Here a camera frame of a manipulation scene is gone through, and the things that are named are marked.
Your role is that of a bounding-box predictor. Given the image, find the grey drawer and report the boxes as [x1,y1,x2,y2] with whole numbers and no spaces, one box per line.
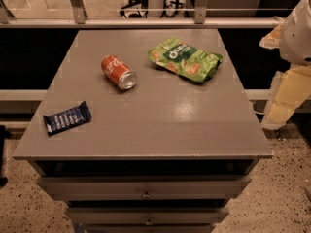
[66,207,228,226]
[38,175,251,201]

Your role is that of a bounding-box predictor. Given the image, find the green chip bag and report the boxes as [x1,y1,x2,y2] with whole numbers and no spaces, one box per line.
[148,37,223,83]

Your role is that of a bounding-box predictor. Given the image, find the grey drawer cabinet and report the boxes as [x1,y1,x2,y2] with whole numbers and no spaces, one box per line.
[14,30,272,233]

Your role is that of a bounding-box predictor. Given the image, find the black office chair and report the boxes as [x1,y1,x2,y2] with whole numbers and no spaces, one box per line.
[120,0,186,18]

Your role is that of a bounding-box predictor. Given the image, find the top grey drawer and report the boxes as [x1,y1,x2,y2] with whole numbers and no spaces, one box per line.
[38,175,251,201]

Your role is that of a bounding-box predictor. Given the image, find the blue snack bar wrapper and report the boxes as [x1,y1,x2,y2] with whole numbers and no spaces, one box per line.
[43,101,91,136]

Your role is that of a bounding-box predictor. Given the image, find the metal window railing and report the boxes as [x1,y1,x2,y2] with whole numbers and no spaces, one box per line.
[0,0,294,29]

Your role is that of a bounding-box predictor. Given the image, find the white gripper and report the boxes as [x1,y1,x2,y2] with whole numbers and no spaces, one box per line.
[259,0,311,130]

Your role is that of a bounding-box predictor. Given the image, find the red coke can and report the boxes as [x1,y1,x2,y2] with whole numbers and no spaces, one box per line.
[101,55,137,90]

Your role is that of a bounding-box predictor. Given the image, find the lower grey drawer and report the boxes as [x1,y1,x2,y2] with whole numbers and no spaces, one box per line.
[66,207,228,226]

